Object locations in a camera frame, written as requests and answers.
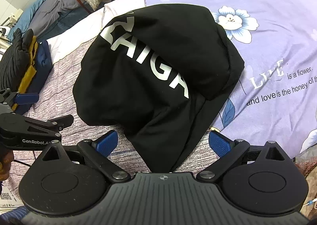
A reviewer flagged black jacket with white lettering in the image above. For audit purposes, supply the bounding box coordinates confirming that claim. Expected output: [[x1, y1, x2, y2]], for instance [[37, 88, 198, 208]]
[[73, 4, 244, 173]]

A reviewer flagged black ribbed folded garment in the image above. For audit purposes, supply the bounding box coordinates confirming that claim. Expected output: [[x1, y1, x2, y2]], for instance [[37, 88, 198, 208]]
[[0, 29, 34, 92]]

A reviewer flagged navy blue folded garment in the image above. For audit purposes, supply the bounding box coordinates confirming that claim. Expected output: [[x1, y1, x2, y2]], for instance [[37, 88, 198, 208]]
[[14, 40, 54, 116]]

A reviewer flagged mustard yellow folded garment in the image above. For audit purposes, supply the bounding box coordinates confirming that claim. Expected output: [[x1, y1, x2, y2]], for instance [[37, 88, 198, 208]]
[[11, 35, 39, 112]]

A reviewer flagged grey blue bedding pile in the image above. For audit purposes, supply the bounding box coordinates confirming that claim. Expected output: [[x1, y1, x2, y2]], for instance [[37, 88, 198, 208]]
[[7, 0, 114, 41]]

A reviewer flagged purple floral bed sheet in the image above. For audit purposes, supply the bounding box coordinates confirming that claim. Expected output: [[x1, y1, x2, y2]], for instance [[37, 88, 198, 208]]
[[47, 0, 317, 159]]

